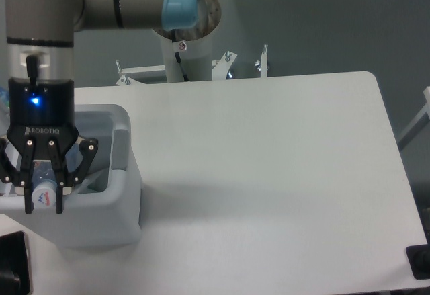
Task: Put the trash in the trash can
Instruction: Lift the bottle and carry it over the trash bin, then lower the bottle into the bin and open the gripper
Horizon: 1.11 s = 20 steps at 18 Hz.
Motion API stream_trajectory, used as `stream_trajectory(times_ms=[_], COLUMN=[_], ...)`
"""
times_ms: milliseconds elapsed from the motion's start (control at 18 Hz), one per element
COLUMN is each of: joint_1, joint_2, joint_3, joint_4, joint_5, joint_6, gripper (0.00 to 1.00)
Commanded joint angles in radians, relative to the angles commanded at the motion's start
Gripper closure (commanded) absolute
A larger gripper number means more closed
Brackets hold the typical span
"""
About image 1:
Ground clear plastic water bottle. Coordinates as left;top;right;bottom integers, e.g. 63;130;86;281
30;146;83;210

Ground white metal base frame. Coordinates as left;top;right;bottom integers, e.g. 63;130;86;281
115;44;271;86

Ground white trash can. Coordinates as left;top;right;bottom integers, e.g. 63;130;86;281
1;104;142;247

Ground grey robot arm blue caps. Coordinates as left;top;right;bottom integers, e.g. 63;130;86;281
1;0;198;213

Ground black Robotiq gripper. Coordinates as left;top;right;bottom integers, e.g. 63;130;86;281
1;78;99;214

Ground white frame right edge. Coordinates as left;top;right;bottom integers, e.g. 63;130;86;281
397;86;429;151

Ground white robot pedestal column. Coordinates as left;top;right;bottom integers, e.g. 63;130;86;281
150;0;222;83

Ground blue bottle at left edge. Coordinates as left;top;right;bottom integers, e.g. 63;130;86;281
0;87;9;114

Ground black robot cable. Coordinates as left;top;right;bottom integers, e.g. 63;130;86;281
170;29;189;83

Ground black clamp bottom right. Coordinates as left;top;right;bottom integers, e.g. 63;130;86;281
406;244;429;280

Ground black clamp bottom left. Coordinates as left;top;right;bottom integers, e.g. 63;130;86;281
1;230;32;294

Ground clear plastic wrapper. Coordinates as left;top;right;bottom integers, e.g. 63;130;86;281
72;169;109;194

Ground black clamp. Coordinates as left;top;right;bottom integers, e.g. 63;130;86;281
1;230;32;294
406;244;429;280

